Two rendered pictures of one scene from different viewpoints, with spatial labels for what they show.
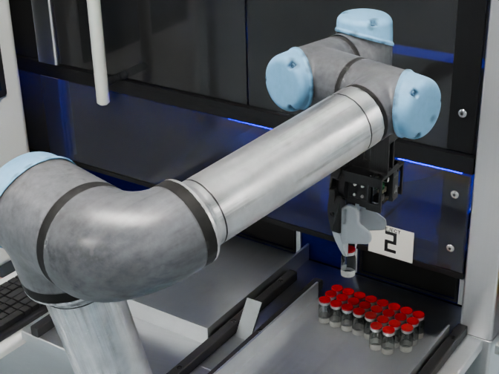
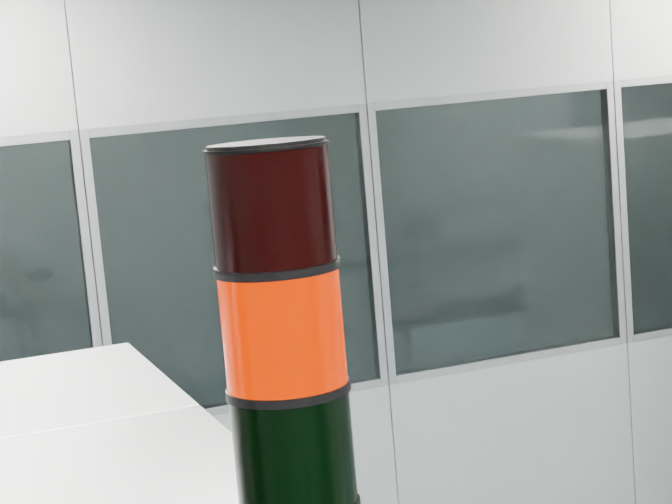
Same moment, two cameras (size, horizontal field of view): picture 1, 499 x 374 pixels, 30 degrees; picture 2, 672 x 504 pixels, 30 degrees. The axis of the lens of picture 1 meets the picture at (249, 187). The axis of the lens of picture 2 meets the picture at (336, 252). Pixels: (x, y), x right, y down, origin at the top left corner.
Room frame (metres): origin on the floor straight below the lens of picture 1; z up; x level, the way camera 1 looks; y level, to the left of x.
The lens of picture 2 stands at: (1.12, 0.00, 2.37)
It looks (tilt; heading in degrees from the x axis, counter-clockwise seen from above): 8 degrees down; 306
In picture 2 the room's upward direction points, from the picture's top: 5 degrees counter-clockwise
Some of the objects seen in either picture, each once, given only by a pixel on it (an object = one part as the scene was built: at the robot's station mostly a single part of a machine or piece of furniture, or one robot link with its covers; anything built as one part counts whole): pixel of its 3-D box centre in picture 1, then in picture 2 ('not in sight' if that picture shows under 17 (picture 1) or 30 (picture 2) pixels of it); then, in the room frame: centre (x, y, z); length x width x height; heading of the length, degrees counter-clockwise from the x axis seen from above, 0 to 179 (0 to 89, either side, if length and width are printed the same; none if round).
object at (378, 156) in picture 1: (365, 162); not in sight; (1.19, -0.16, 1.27); 0.09 x 0.08 x 0.12; 56
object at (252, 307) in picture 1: (232, 333); not in sight; (1.30, 0.03, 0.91); 0.14 x 0.03 x 0.06; 146
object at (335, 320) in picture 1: (364, 323); not in sight; (1.33, -0.19, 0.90); 0.18 x 0.02 x 0.05; 55
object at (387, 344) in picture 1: (387, 340); not in sight; (1.28, -0.22, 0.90); 0.02 x 0.02 x 0.05
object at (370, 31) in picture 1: (361, 54); not in sight; (1.19, -0.15, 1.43); 0.09 x 0.08 x 0.11; 132
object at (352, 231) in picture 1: (353, 234); not in sight; (1.18, -0.15, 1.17); 0.06 x 0.03 x 0.09; 56
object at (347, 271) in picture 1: (348, 262); not in sight; (1.21, -0.15, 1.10); 0.02 x 0.02 x 0.04
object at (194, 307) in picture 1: (205, 271); not in sight; (1.52, 0.09, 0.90); 0.34 x 0.26 x 0.04; 146
